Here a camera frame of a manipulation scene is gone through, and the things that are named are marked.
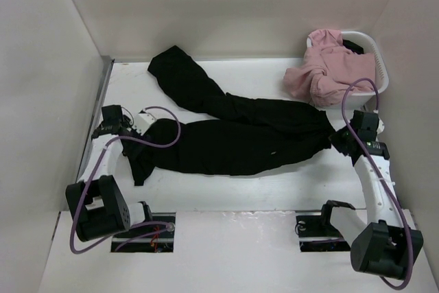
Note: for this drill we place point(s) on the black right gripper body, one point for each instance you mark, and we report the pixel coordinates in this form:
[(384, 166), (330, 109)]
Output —
[(339, 139)]

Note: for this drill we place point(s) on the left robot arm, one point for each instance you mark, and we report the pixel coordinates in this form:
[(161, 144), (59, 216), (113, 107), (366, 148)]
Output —
[(96, 196)]

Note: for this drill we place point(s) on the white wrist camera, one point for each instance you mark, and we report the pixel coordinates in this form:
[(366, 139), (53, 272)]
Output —
[(380, 127), (142, 122)]

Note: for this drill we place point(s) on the black trousers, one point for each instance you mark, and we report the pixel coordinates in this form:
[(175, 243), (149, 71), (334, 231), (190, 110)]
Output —
[(241, 137)]

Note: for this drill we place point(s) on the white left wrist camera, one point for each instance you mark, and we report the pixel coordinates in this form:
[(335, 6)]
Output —
[(142, 122)]

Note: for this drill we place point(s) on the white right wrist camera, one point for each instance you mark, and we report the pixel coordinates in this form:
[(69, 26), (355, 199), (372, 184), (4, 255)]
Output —
[(380, 127)]

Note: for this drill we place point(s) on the pink trousers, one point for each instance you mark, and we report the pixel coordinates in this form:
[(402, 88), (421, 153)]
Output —
[(329, 66)]

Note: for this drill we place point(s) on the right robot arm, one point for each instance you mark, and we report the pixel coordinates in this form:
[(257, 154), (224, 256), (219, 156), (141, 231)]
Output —
[(384, 244)]

